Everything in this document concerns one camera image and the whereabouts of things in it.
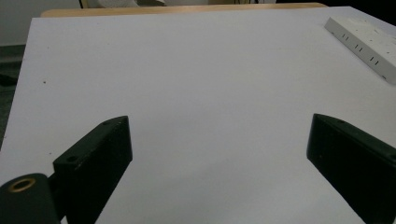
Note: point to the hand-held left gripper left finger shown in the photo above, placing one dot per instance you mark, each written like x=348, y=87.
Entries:
x=93, y=165

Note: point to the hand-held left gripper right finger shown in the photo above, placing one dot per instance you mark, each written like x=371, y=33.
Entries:
x=355, y=165

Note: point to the white power strip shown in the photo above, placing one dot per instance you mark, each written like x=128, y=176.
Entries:
x=364, y=42

